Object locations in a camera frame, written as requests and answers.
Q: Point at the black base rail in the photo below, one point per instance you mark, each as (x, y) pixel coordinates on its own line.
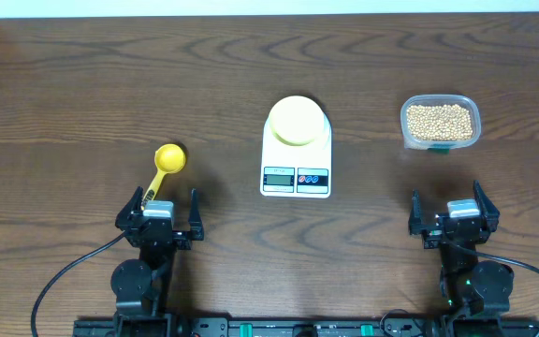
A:
(398, 326)

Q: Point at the clear plastic container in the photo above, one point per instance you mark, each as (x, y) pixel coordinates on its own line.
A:
(411, 142)

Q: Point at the yellow measuring scoop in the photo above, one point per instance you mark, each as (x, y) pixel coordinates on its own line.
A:
(168, 159)

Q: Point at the white digital kitchen scale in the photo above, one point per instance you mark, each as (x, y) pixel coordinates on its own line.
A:
(291, 171)

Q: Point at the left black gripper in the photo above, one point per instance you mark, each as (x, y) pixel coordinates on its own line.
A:
(196, 228)

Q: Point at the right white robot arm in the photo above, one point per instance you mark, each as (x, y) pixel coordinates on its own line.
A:
(477, 290)

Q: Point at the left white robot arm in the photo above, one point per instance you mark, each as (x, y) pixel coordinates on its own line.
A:
(141, 285)

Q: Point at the pale yellow bowl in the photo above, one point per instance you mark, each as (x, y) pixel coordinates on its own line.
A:
(296, 120)

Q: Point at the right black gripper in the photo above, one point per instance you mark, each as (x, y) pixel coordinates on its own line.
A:
(430, 236)

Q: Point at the soybeans in container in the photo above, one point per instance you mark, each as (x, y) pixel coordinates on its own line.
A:
(439, 123)

